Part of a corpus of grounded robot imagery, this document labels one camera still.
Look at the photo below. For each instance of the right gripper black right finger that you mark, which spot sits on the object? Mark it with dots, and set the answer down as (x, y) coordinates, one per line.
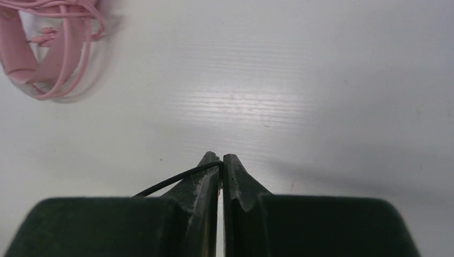
(260, 223)

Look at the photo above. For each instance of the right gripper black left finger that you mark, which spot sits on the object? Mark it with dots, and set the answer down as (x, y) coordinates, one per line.
(178, 220)

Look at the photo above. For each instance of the black on-ear headphones with cable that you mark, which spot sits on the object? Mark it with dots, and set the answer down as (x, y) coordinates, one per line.
(179, 177)

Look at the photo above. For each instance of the pink over-ear headphones with cable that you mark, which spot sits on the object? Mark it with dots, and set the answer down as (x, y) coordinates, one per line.
(51, 64)

